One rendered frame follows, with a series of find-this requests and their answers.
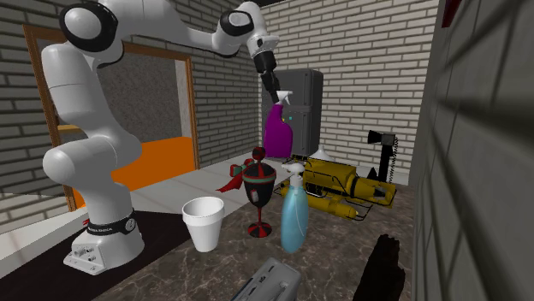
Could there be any orange block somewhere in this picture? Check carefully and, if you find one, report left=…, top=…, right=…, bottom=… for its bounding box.
left=57, top=134, right=198, bottom=210

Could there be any white funnel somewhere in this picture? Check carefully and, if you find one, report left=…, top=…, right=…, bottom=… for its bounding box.
left=309, top=144, right=333, bottom=162

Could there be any grey refrigerator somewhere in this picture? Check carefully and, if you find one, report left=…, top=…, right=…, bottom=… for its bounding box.
left=261, top=68, right=324, bottom=159

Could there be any grey toaster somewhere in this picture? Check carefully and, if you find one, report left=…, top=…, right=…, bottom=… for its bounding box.
left=229, top=257, right=303, bottom=301

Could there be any white foam cup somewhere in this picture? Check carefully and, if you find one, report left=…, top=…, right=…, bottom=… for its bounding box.
left=181, top=196, right=226, bottom=254

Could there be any black red lidded goblet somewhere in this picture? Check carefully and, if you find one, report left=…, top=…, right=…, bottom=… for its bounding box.
left=242, top=145, right=278, bottom=239

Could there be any light blue spray bottle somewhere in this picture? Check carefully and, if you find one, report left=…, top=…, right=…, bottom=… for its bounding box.
left=279, top=162, right=311, bottom=255

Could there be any red green ribbon bow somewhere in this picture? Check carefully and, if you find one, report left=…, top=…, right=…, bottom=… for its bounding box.
left=215, top=157, right=257, bottom=194

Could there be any purple spray bottle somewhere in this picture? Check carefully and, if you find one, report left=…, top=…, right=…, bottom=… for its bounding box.
left=262, top=89, right=294, bottom=160

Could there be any dark brown figure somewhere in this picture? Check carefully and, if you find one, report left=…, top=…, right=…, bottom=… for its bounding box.
left=352, top=233, right=407, bottom=301

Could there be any wooden door frame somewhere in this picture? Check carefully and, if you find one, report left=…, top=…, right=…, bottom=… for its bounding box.
left=22, top=23, right=201, bottom=212

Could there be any black stand with coiled cable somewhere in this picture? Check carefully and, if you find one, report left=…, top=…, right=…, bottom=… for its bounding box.
left=366, top=129, right=400, bottom=184

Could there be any yellow underwater vehicle model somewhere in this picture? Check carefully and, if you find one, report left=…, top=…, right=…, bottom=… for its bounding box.
left=272, top=154, right=398, bottom=222

